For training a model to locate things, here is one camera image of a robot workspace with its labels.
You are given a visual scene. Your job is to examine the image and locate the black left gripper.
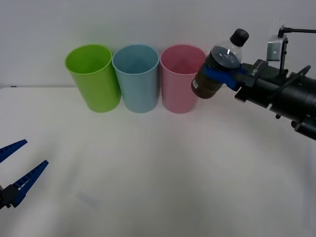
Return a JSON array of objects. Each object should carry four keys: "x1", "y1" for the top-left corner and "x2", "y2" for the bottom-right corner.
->
[{"x1": 0, "y1": 139, "x2": 49, "y2": 210}]

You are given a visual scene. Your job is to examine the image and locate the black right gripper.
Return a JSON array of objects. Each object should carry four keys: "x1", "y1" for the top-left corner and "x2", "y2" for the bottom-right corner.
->
[{"x1": 203, "y1": 59, "x2": 288, "y2": 108}]

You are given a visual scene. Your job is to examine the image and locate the dark drink plastic bottle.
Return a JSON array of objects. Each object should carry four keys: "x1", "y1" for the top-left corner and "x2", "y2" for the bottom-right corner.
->
[{"x1": 191, "y1": 29, "x2": 249, "y2": 100}]

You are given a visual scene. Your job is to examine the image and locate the pink plastic bin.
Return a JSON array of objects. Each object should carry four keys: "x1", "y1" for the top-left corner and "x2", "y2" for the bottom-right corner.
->
[{"x1": 159, "y1": 44, "x2": 207, "y2": 115}]

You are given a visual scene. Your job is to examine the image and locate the pale blue plastic bin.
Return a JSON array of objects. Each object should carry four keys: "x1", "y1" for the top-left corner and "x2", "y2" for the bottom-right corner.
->
[{"x1": 112, "y1": 44, "x2": 159, "y2": 114}]

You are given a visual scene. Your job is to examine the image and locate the green plastic bin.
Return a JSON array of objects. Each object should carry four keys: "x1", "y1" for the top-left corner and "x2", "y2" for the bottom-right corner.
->
[{"x1": 65, "y1": 44, "x2": 121, "y2": 113}]

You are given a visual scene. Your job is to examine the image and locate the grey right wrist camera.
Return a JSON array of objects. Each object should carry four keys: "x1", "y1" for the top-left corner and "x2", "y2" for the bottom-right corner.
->
[{"x1": 267, "y1": 34, "x2": 289, "y2": 75}]

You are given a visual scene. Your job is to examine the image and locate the black camera cable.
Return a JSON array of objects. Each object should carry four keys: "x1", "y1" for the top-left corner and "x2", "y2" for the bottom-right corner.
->
[{"x1": 278, "y1": 26, "x2": 316, "y2": 38}]

